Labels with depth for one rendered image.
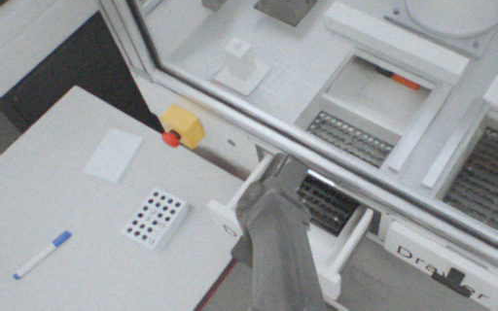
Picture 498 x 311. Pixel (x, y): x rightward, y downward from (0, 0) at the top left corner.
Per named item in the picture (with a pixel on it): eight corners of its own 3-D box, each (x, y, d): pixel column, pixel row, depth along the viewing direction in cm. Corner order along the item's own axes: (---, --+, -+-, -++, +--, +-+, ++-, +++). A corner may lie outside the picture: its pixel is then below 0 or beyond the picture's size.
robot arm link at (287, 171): (245, 198, 67) (298, 237, 69) (291, 130, 71) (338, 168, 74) (219, 210, 78) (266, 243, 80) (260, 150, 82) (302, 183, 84)
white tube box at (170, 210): (158, 256, 114) (153, 249, 111) (125, 239, 116) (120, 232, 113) (191, 209, 119) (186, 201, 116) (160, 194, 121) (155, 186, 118)
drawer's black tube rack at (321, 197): (337, 242, 107) (337, 229, 101) (265, 201, 111) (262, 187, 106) (391, 161, 115) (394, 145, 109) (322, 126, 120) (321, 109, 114)
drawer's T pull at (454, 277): (468, 299, 94) (470, 297, 93) (429, 277, 96) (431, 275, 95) (477, 283, 96) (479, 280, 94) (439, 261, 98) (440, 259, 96)
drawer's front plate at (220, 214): (336, 300, 103) (336, 283, 93) (216, 227, 111) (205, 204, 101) (339, 293, 104) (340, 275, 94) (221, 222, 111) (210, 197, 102)
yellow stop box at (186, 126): (191, 152, 117) (183, 133, 111) (165, 137, 119) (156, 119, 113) (205, 135, 119) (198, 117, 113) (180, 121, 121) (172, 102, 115)
